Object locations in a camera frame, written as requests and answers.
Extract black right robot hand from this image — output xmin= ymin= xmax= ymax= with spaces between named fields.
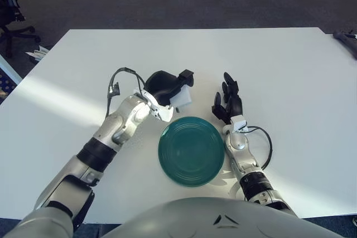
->
xmin=211 ymin=72 xmax=244 ymax=124

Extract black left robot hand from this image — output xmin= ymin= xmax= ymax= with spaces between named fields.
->
xmin=144 ymin=69 xmax=195 ymax=108

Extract white charger block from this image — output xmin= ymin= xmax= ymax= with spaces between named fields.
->
xmin=169 ymin=87 xmax=193 ymax=113

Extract green round plate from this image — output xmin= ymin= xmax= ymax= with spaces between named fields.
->
xmin=157 ymin=116 xmax=226 ymax=188

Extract grey robot torso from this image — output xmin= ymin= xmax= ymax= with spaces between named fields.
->
xmin=102 ymin=196 xmax=342 ymax=238

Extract white papers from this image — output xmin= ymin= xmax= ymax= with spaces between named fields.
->
xmin=25 ymin=45 xmax=50 ymax=62

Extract dark grey power strip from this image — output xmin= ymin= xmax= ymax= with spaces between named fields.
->
xmin=332 ymin=30 xmax=357 ymax=60

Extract white framed blue board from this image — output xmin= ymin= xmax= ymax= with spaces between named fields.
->
xmin=0 ymin=54 xmax=22 ymax=105

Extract black office chair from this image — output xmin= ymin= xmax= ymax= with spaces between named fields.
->
xmin=0 ymin=0 xmax=41 ymax=58

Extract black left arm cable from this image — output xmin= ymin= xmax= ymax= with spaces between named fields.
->
xmin=105 ymin=67 xmax=147 ymax=118

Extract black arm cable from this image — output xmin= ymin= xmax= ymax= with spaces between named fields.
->
xmin=105 ymin=67 xmax=147 ymax=118
xmin=244 ymin=125 xmax=273 ymax=169

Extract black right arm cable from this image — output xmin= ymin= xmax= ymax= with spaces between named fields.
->
xmin=244 ymin=125 xmax=273 ymax=169

